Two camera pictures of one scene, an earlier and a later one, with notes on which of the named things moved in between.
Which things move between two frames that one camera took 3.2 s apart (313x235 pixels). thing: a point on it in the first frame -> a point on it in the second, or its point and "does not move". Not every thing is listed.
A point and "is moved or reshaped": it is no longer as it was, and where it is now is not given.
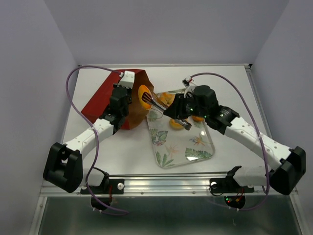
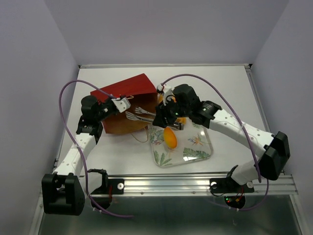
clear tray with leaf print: (173, 147) does not move
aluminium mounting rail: (162, 186) does not move
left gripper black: (129, 90) -> (109, 100)
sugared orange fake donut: (142, 89) -> (170, 137)
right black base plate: (228, 185) does not move
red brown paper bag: (137, 114) is moved or reshaped
